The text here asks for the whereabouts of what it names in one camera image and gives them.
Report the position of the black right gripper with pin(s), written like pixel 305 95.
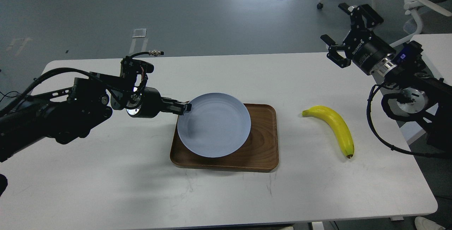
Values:
pixel 361 45

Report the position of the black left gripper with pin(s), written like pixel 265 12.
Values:
pixel 147 103

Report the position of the light blue plate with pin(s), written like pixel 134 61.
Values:
pixel 217 125

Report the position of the yellow banana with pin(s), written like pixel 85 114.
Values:
pixel 338 126

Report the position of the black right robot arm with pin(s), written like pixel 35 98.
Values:
pixel 423 99

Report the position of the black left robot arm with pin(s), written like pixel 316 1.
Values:
pixel 72 112

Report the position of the brown wooden tray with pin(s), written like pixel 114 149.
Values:
pixel 258 154

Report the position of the white shoe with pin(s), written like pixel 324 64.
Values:
pixel 421 223

